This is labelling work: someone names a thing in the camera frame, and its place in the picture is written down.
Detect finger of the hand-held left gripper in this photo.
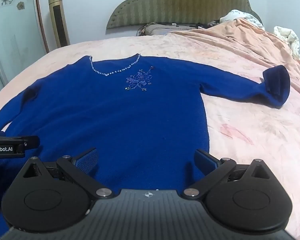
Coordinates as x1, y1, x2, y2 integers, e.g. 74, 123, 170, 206
22, 135, 40, 148

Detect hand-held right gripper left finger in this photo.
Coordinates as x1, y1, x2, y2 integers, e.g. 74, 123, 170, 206
20, 147, 113, 201

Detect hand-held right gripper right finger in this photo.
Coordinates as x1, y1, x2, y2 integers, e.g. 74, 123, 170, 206
183, 149, 275, 201

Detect blue beaded sweater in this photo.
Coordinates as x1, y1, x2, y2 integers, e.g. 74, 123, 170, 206
0, 54, 290, 235

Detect dark clothes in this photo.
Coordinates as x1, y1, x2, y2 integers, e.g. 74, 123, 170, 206
197, 20, 220, 29

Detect pink floral bed sheet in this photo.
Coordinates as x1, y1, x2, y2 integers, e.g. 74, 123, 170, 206
0, 34, 300, 240

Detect white flower-print wardrobe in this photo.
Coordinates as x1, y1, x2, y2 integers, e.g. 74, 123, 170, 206
0, 0, 50, 100

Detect gold tower fan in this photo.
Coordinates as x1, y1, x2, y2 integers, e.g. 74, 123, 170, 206
48, 0, 70, 48

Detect peach blanket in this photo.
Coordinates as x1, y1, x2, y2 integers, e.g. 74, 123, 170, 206
166, 17, 300, 90

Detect beige patterned pillow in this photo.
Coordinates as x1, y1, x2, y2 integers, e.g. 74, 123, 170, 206
136, 22, 208, 37

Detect white printed quilt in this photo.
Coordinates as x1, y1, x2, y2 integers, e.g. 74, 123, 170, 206
219, 9, 264, 28

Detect cream white duvet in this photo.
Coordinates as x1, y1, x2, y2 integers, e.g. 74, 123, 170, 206
274, 26, 300, 60

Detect olive green padded headboard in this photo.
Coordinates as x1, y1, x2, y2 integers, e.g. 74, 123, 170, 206
106, 0, 264, 29

